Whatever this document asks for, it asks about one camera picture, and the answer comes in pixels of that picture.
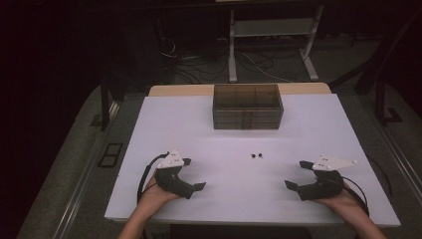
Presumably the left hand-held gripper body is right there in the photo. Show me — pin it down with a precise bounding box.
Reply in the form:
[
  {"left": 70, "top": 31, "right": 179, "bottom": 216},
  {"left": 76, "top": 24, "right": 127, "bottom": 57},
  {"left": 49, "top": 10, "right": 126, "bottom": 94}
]
[{"left": 154, "top": 149, "right": 194, "bottom": 200}]

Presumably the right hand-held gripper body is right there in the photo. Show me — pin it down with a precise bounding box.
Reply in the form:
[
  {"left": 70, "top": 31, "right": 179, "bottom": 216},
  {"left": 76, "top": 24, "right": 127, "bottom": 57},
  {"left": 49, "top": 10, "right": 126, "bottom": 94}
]
[{"left": 297, "top": 153, "right": 358, "bottom": 202}]

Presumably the person's left hand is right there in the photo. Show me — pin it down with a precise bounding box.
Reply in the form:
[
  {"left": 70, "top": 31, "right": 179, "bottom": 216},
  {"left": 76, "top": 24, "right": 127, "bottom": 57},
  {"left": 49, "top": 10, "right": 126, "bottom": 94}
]
[{"left": 136, "top": 168, "right": 182, "bottom": 214}]

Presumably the person's right hand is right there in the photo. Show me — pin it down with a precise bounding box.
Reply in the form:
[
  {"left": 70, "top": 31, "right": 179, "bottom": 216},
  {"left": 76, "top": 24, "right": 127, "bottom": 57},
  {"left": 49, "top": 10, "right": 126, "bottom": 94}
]
[{"left": 314, "top": 183, "right": 370, "bottom": 218}]

